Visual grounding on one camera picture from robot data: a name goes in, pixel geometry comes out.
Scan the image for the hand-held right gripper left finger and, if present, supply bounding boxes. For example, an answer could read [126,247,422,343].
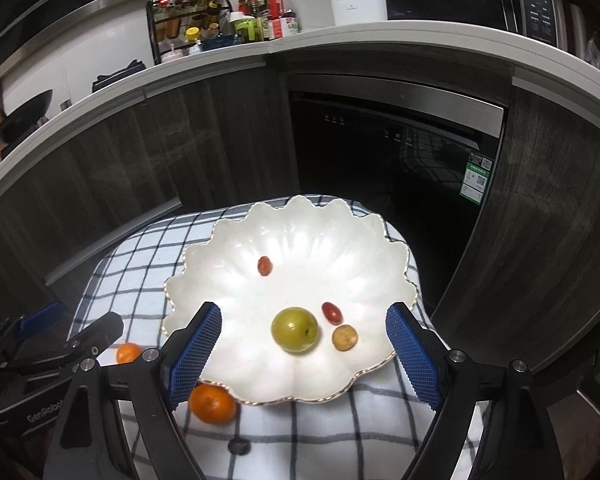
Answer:
[42,301,223,480]

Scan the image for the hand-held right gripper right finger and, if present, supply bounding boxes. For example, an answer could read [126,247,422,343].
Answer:
[385,302,561,480]

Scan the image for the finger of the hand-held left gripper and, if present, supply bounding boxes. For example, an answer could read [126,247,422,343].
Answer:
[0,311,125,376]
[0,302,73,361]

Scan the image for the small orange tangerine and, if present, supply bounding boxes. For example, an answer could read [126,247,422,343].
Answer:
[116,342,144,365]

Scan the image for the large orange tangerine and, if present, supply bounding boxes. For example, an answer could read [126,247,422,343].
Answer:
[189,381,238,426]

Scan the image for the small brown longan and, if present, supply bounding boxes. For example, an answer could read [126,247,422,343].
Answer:
[331,324,359,352]

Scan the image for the white scalloped ceramic bowl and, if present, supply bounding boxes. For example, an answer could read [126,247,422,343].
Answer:
[161,194,421,407]

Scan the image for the black and white checked cloth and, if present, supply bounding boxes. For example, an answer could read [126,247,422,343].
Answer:
[67,195,486,480]

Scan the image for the dark wood kitchen cabinets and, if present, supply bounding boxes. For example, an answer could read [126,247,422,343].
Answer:
[0,45,600,386]

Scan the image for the black built-in dishwasher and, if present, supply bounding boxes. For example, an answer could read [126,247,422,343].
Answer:
[285,74,510,311]

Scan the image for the black wok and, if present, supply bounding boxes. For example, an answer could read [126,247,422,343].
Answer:
[0,89,54,161]

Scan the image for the black and steel range hood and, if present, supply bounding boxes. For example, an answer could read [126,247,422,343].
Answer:
[0,0,161,73]

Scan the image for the cluster of condiment bottles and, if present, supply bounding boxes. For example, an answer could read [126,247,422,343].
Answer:
[150,0,301,58]

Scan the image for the white rice cooker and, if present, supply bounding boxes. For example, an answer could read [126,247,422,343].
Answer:
[330,0,387,27]

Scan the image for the white boards beside microwave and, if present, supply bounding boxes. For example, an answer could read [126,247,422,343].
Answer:
[555,0,588,58]

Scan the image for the black wire spice rack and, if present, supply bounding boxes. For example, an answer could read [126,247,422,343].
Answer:
[146,0,233,66]

